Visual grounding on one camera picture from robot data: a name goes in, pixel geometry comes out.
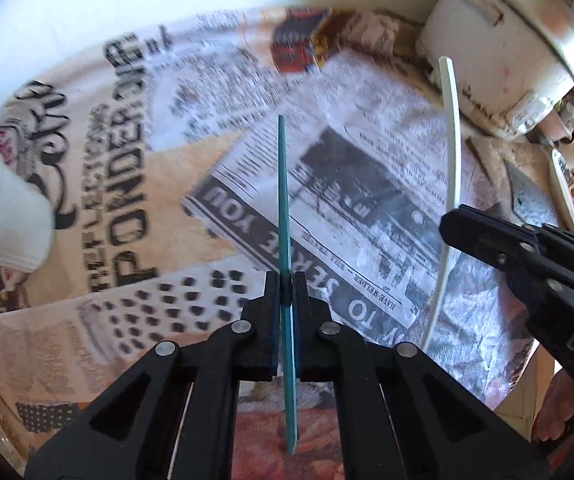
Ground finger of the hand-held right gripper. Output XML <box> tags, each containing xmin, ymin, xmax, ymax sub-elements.
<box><xmin>440</xmin><ymin>210</ymin><xmax>574</xmax><ymax>316</ymax></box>
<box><xmin>457</xmin><ymin>204</ymin><xmax>574</xmax><ymax>267</ymax></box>

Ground newspaper print tablecloth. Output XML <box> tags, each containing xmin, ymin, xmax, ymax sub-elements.
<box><xmin>0</xmin><ymin>6</ymin><xmax>543</xmax><ymax>480</ymax></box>

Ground white rice cooker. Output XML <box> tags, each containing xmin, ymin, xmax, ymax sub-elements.
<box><xmin>415</xmin><ymin>0</ymin><xmax>574</xmax><ymax>138</ymax></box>

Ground person's right hand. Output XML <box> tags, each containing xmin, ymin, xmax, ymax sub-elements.
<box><xmin>531</xmin><ymin>370</ymin><xmax>574</xmax><ymax>443</ymax></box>

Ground steel cleaver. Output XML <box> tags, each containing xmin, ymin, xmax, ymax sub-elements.
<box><xmin>504</xmin><ymin>162</ymin><xmax>560</xmax><ymax>233</ymax></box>

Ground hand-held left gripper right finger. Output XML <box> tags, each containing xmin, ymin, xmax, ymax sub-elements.
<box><xmin>289</xmin><ymin>270</ymin><xmax>553</xmax><ymax>480</ymax></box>

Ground white ribbed cup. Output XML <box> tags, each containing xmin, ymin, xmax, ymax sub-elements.
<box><xmin>0</xmin><ymin>152</ymin><xmax>56</xmax><ymax>273</ymax></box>

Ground patterned plate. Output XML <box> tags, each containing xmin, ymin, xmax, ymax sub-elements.
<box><xmin>550</xmin><ymin>147</ymin><xmax>574</xmax><ymax>238</ymax></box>

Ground newspaper sheet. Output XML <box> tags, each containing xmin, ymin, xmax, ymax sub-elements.
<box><xmin>181</xmin><ymin>50</ymin><xmax>538</xmax><ymax>411</ymax></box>

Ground white chopstick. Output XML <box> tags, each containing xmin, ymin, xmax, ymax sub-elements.
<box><xmin>421</xmin><ymin>56</ymin><xmax>463</xmax><ymax>353</ymax></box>

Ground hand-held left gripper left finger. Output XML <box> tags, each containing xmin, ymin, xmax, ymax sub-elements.
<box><xmin>24</xmin><ymin>270</ymin><xmax>284</xmax><ymax>480</ymax></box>

